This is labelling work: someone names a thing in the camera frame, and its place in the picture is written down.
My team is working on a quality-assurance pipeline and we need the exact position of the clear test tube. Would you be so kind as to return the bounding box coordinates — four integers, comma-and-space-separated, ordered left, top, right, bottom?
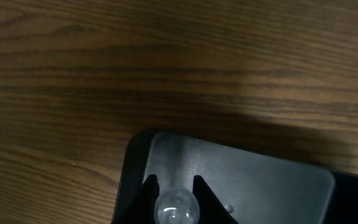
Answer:
154, 187, 201, 224

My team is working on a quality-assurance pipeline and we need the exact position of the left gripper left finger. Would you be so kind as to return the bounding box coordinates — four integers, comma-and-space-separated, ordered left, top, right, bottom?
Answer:
125, 173, 161, 224

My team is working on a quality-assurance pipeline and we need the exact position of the black tray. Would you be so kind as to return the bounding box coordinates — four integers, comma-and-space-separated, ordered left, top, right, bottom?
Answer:
111, 128, 358, 224

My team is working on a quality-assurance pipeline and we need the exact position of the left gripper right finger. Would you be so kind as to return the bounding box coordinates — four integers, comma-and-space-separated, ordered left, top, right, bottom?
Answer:
192, 174, 240, 224

